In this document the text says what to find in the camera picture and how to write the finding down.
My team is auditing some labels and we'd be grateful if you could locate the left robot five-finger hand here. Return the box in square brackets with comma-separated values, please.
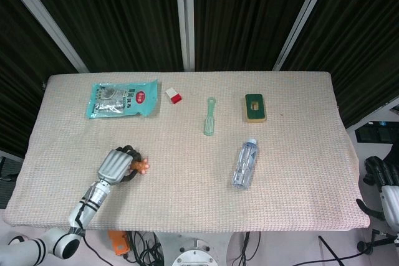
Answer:
[97, 145, 144, 188]

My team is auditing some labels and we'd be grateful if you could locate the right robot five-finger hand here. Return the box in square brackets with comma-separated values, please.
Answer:
[355, 155, 399, 236]

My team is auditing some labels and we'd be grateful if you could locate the orange-pink turtle toy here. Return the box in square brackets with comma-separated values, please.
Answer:
[130, 157, 151, 176]

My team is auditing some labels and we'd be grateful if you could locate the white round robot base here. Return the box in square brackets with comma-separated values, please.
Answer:
[171, 237, 218, 266]

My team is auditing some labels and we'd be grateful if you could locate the teal snack bag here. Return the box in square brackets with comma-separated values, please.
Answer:
[85, 79, 159, 120]

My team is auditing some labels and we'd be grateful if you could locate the black slanted rod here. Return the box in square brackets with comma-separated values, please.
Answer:
[317, 235, 347, 266]

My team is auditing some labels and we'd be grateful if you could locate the orange device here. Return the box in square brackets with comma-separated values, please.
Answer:
[108, 230, 130, 256]

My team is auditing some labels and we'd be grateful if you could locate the beige woven table cloth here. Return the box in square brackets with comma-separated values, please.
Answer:
[2, 71, 372, 233]

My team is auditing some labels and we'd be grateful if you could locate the red and white block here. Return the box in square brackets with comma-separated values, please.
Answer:
[165, 87, 182, 105]

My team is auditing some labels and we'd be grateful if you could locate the green plastic comb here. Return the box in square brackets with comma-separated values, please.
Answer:
[202, 97, 218, 138]

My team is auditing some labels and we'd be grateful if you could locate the dark green curtain panel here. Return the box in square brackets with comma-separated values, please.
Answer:
[280, 0, 399, 129]
[18, 0, 185, 73]
[193, 0, 322, 72]
[0, 0, 79, 159]

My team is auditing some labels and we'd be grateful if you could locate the clear plastic water bottle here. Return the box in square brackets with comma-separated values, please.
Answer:
[231, 138, 260, 189]

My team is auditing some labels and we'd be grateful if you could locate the green and yellow sponge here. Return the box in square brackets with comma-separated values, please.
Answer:
[244, 93, 267, 123]

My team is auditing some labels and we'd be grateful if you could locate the black cable tangle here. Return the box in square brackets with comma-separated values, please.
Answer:
[123, 231, 165, 266]

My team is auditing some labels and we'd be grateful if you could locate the white frame post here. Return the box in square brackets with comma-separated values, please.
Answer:
[0, 0, 90, 74]
[271, 0, 337, 72]
[174, 0, 196, 72]

